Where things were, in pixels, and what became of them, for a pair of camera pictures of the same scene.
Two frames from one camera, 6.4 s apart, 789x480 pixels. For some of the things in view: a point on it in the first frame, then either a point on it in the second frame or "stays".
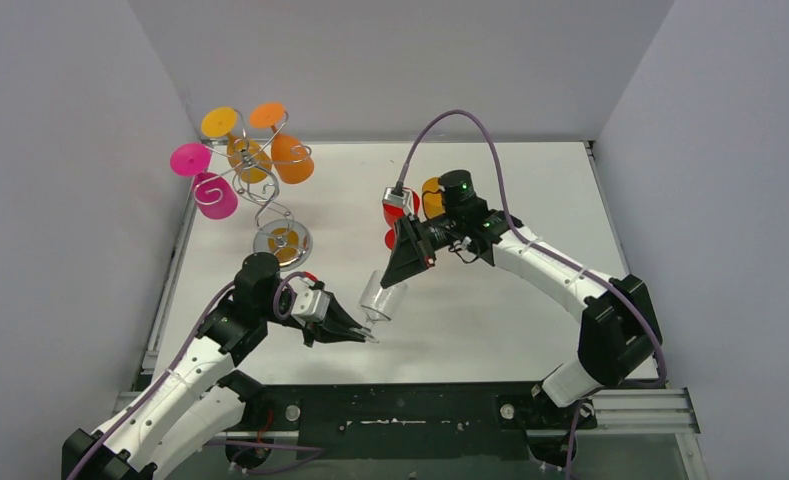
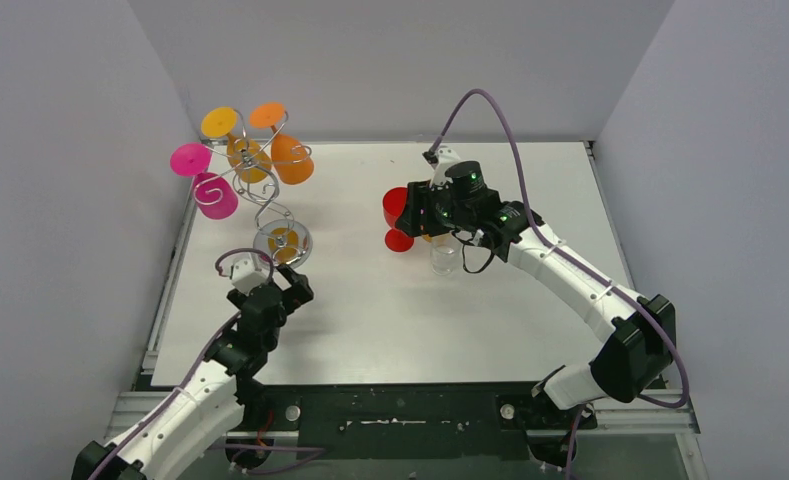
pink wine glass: x=213 y=194 stays
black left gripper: x=321 y=325 → x=280 y=291
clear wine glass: x=379 y=304 → x=445 y=253
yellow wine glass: x=249 y=159 stays
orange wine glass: x=290 y=160 stays
